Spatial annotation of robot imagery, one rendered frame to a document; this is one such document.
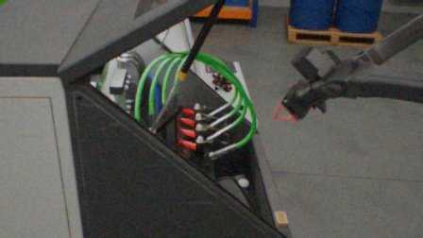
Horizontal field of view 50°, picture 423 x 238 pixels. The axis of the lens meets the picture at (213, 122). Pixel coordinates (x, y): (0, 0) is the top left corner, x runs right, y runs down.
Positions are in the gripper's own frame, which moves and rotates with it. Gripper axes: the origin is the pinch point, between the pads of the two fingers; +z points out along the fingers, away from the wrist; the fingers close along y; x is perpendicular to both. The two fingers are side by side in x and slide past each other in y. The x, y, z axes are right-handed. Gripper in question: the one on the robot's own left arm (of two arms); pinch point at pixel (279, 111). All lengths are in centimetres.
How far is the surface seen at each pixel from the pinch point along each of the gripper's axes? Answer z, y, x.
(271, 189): 31.2, -6.0, 24.0
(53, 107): 14, 39, -39
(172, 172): 13.6, 28.6, -8.9
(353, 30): 219, -452, 94
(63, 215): 36, 46, -19
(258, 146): 46, -28, 17
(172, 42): 44, -30, -34
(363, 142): 137, -203, 121
